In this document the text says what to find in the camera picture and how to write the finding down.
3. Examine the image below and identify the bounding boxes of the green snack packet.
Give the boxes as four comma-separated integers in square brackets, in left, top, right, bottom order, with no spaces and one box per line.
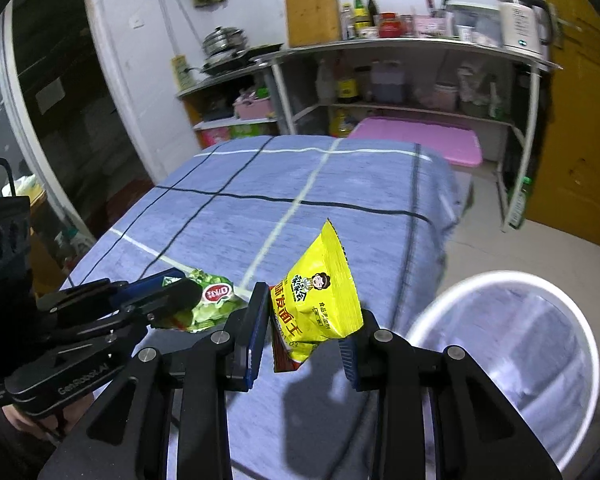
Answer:
[151,269,247,333]

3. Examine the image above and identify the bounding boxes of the yellow snack packet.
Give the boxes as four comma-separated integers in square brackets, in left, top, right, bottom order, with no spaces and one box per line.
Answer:
[270,220,363,373]

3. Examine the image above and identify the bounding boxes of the white round trash bin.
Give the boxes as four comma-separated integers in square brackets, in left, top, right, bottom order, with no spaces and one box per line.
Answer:
[406,270,600,470]

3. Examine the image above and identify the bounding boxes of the metal kitchen shelf rack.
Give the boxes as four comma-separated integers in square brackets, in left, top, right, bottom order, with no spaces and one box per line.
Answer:
[262,38,558,230]

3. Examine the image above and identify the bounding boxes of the person's left hand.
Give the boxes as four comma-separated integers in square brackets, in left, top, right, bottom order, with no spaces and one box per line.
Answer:
[0,391,96,443]

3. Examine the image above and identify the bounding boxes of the blue checked tablecloth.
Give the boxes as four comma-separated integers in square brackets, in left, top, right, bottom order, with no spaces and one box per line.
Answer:
[69,136,460,479]

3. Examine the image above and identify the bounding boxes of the green glass bottle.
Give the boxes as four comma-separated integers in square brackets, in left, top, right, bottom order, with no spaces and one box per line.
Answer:
[508,177,532,230]

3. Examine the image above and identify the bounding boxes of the small grey side shelf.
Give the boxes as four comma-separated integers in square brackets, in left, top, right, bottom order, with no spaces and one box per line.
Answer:
[178,62,282,148]

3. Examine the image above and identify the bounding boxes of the pink plastic basket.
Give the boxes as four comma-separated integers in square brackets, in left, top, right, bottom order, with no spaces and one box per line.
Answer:
[234,94,275,120]

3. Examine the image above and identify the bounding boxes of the pink lidded storage box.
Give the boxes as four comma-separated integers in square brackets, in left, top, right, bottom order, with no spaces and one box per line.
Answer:
[349,117,483,168]

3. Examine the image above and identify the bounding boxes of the black induction cooker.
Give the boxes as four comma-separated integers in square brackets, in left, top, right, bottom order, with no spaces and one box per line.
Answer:
[200,42,283,76]

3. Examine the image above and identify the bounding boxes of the steel cooking pot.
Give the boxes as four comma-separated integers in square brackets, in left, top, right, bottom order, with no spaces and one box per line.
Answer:
[202,27,247,58]

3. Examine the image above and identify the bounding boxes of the yellow wooden door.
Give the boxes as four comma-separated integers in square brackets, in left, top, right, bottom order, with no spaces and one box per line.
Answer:
[528,0,600,245]

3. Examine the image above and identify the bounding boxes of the yellow label oil bottle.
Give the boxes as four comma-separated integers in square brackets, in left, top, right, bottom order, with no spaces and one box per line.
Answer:
[335,56,358,103]

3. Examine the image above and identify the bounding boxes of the purple plastic jug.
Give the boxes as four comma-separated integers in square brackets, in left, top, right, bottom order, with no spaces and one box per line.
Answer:
[370,61,408,104]

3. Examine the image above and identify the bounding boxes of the wooden cutting board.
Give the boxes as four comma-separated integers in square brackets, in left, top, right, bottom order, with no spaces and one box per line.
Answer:
[285,0,341,48]

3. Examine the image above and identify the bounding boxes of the red lidded jar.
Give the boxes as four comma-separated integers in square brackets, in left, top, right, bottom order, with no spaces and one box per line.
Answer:
[377,12,403,38]

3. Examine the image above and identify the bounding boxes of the green sauce bottle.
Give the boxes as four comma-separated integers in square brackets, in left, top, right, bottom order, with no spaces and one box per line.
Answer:
[353,0,372,37]

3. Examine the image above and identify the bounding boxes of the dark soy sauce bottle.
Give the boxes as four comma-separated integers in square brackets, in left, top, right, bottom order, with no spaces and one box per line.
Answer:
[366,0,379,27]

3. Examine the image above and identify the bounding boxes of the white electric kettle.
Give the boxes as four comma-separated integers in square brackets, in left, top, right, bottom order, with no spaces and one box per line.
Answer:
[498,0,554,58]

